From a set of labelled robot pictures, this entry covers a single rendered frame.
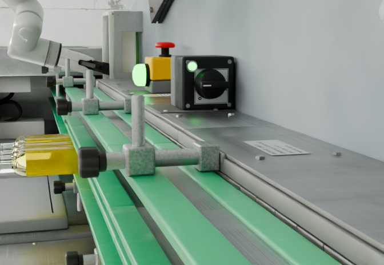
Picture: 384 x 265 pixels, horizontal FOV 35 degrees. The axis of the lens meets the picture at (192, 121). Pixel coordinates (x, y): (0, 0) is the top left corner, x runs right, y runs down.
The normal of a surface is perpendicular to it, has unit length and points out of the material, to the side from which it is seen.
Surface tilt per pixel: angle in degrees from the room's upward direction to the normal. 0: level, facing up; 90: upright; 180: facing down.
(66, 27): 90
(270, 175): 90
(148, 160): 90
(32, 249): 90
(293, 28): 0
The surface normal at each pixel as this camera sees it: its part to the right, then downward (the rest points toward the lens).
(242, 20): -0.97, 0.04
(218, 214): 0.00, -0.99
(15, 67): 0.26, 0.13
